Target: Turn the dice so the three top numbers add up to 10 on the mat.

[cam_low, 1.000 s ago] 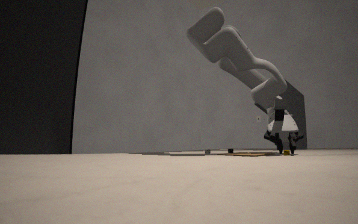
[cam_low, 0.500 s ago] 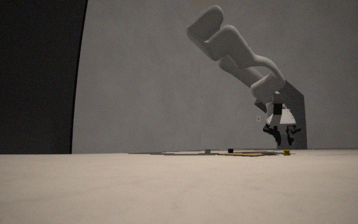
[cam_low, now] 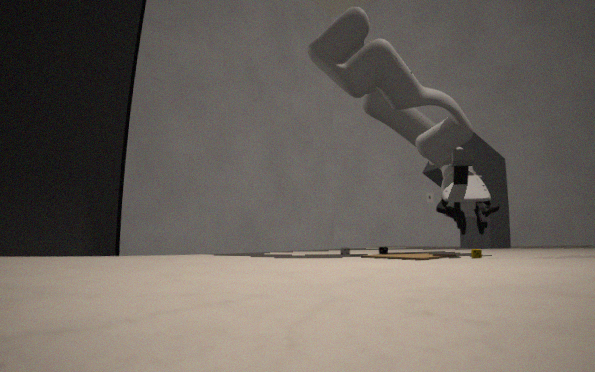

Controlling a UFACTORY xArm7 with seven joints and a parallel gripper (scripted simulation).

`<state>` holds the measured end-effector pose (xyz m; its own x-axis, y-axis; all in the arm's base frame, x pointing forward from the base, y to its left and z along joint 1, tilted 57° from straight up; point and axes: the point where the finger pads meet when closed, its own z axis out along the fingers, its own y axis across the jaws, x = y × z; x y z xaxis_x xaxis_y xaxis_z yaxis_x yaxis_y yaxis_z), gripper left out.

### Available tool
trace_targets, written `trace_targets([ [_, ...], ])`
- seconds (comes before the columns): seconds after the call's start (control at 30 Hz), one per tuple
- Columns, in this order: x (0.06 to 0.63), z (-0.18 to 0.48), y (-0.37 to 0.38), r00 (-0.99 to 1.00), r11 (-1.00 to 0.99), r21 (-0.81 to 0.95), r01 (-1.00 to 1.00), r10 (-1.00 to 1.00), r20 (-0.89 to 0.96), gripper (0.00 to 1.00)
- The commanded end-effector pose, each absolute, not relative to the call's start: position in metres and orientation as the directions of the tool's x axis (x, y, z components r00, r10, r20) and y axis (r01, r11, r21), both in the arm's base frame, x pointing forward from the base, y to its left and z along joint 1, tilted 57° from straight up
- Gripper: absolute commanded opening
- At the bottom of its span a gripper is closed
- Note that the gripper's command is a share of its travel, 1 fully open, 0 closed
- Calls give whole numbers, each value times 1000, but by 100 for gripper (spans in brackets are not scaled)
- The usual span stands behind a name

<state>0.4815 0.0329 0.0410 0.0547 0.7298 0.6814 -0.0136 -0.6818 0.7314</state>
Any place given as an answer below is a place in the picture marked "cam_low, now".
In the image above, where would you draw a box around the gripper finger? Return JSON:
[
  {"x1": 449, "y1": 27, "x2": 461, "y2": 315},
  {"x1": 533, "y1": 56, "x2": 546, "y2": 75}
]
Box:
[
  {"x1": 437, "y1": 199, "x2": 466, "y2": 235},
  {"x1": 474, "y1": 199, "x2": 499, "y2": 234}
]

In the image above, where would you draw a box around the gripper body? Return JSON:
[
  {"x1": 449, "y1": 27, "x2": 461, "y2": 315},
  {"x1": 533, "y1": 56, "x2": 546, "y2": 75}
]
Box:
[{"x1": 441, "y1": 169, "x2": 491, "y2": 217}]

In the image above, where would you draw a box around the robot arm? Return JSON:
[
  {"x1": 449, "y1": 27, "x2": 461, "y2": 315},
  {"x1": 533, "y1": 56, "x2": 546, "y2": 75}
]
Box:
[{"x1": 307, "y1": 7, "x2": 482, "y2": 185}]

